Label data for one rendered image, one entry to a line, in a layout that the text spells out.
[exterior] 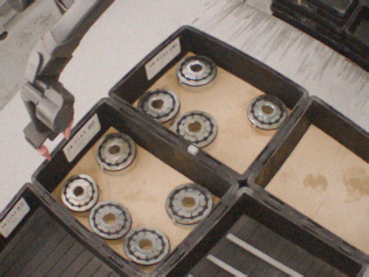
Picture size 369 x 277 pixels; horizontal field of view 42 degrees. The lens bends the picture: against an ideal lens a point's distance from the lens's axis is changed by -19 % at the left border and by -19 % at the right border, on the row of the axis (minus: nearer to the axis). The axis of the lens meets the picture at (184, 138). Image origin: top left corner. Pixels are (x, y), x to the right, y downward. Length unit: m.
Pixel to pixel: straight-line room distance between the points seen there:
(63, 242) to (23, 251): 0.13
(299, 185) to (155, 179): 0.34
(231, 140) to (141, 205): 0.26
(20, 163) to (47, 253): 0.41
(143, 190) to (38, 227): 0.30
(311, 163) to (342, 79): 0.44
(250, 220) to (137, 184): 0.28
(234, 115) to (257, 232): 0.32
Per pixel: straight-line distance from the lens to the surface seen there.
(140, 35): 1.80
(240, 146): 1.35
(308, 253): 1.22
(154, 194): 1.30
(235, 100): 1.42
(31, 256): 1.30
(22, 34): 3.16
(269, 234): 1.23
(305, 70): 1.68
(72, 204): 1.29
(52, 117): 0.93
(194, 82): 1.42
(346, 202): 1.29
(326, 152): 1.35
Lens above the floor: 1.96
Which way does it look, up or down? 56 degrees down
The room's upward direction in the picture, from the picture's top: 10 degrees counter-clockwise
